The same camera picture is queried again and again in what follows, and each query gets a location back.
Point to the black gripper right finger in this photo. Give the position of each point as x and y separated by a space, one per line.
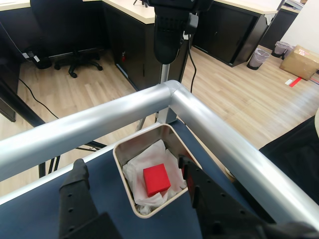
211 204

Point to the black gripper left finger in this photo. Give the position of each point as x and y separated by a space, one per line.
74 199

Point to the red cube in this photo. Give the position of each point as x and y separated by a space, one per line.
157 180

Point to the beige rounded square box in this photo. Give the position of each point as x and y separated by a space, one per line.
174 142

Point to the brown cardboard box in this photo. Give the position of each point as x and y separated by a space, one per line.
299 64

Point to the dark blue table mat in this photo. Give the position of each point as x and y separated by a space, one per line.
37 219

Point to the black stand legs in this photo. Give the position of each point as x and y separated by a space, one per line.
42 171

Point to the white tissue paper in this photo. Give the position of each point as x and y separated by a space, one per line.
149 156

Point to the black fabric object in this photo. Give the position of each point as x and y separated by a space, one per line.
294 154

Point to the black desk side panel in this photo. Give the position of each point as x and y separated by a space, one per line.
7 87

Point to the black office chair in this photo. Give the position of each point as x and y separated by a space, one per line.
77 62

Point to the white floor tape strip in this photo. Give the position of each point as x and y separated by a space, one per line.
289 82

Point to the red floor tape strip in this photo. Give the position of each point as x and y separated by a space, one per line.
295 81

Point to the small red fire extinguisher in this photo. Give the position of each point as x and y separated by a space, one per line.
123 57

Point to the black bin with liner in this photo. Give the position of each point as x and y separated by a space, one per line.
259 58
280 48

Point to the beige top desk black cabinet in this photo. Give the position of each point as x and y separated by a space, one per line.
276 27
134 49
224 37

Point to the black power plug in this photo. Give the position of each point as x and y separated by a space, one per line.
193 22

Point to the silver table edge rail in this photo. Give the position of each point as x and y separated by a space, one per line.
49 176

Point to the aluminium frame pipe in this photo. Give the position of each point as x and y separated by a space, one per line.
87 124
236 149

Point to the aluminium upright post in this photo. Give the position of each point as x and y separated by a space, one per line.
165 73

